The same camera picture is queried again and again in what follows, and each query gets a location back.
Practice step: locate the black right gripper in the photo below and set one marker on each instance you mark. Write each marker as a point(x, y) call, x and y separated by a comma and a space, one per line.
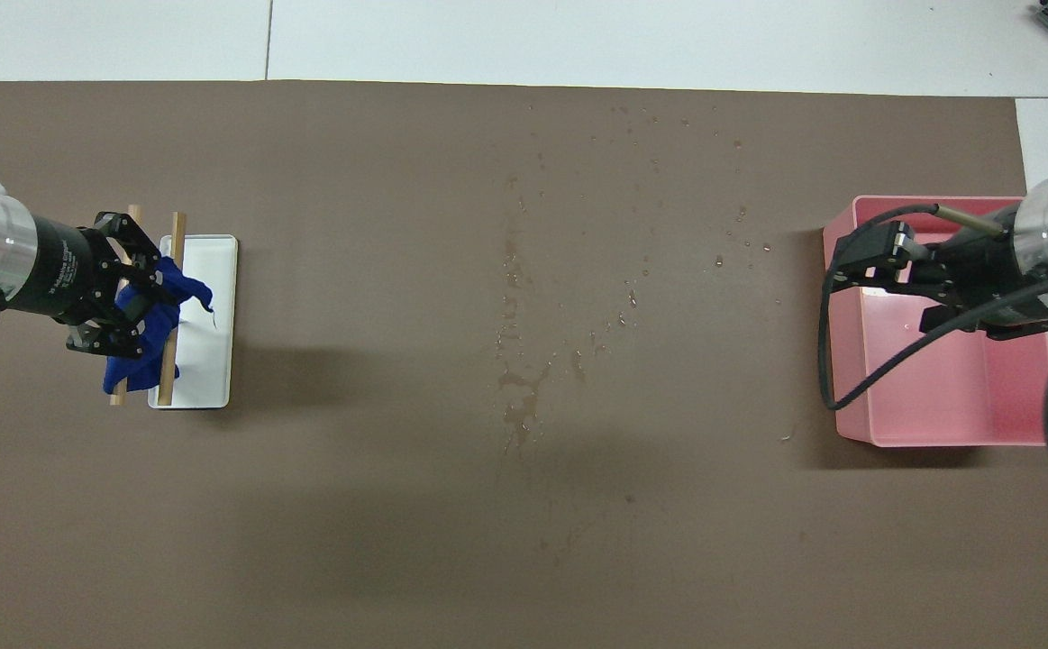
point(997, 270)

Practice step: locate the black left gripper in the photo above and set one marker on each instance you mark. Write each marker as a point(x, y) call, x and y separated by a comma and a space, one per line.
point(73, 270)

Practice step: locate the blue cloth towel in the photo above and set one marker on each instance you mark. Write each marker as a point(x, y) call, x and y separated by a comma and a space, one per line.
point(159, 315)

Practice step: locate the white rectangular tray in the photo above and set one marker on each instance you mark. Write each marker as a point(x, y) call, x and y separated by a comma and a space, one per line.
point(213, 351)

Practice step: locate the pink plastic bin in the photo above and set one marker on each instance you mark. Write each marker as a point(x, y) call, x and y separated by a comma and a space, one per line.
point(947, 397)

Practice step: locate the brown table mat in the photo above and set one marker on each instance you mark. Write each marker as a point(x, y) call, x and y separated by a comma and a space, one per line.
point(397, 505)

